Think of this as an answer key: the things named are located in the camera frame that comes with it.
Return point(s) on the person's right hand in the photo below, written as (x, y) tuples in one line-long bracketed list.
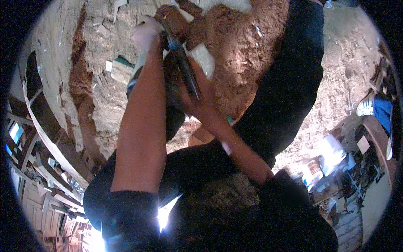
[(201, 94)]

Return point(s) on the person's left hand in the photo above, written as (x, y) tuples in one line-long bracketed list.
[(145, 33)]

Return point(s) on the person's right fingers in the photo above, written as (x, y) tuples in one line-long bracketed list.
[(188, 100)]

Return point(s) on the person's left fingers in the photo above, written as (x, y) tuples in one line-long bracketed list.
[(143, 26)]

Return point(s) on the long dark metal tool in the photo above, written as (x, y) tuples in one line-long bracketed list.
[(182, 59)]

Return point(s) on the brown wooden block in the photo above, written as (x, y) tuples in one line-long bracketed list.
[(176, 19)]

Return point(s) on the white block piece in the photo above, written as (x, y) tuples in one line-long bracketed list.
[(203, 58)]

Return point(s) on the wood scrap with teal edge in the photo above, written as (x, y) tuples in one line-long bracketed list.
[(121, 69)]

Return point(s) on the large grey wooden board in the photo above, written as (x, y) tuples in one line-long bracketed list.
[(56, 78)]

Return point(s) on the person's body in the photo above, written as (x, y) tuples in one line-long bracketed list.
[(220, 220)]

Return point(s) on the white bucket with red label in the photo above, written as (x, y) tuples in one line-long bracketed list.
[(311, 173)]

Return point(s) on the white plastic container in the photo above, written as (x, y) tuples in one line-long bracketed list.
[(331, 152)]

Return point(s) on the heap of wooden planks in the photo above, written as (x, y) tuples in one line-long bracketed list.
[(41, 189)]

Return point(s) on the cluttered heap of tools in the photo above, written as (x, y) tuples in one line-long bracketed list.
[(349, 195)]

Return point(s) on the curved brown wooden piece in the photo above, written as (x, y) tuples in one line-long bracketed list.
[(377, 138)]

